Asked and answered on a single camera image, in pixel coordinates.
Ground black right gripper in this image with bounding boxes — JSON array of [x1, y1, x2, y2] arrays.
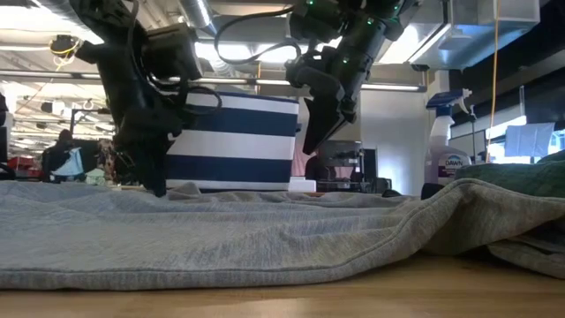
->
[[284, 17, 392, 156]]

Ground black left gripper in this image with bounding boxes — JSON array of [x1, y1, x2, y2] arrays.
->
[[112, 79, 185, 199]]

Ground navy white striped fabric bin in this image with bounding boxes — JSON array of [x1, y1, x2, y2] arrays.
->
[[165, 91, 301, 193]]

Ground grey patterned garment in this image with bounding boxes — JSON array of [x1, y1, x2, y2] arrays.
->
[[0, 178, 565, 292]]

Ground dark green garment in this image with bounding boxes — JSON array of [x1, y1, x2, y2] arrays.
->
[[454, 149, 565, 199]]

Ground long ceiling light bar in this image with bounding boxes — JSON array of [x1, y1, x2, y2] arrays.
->
[[0, 69, 427, 93]]

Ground person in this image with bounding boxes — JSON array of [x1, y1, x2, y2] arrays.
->
[[41, 128, 88, 183]]

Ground spray bottle with blue head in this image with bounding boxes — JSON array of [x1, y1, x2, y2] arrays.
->
[[423, 89, 477, 186]]

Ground white board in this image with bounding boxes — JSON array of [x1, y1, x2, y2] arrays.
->
[[504, 122, 556, 158]]

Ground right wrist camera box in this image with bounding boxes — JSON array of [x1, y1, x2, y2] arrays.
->
[[289, 0, 352, 44]]

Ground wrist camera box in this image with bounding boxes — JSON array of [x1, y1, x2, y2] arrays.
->
[[145, 22, 205, 84], [289, 0, 352, 44]]

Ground black looped camera cable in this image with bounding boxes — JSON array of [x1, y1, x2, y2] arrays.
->
[[214, 3, 305, 66]]

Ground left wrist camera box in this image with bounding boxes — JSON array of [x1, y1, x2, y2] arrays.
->
[[145, 22, 205, 84]]

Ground rectangular metal air duct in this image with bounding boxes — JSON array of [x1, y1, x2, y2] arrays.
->
[[379, 0, 540, 71]]

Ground short round air duct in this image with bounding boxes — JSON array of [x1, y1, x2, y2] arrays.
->
[[178, 0, 220, 39]]

